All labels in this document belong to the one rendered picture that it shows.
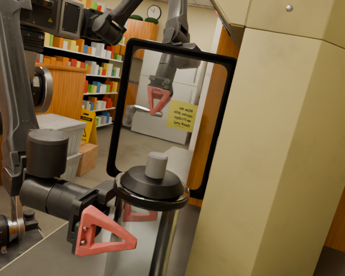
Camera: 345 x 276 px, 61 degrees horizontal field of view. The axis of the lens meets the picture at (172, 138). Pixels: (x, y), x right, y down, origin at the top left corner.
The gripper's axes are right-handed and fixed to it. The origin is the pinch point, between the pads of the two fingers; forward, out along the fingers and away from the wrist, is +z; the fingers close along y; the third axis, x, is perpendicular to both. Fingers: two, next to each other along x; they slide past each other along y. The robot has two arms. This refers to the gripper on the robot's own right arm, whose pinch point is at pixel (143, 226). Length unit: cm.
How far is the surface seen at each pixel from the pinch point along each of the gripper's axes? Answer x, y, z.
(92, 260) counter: 15.7, 8.6, -11.2
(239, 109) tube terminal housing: -19.0, 10.0, 8.9
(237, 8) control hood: -33.8, 9.9, 5.0
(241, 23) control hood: -31.7, 9.9, 6.1
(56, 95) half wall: 25, 233, -188
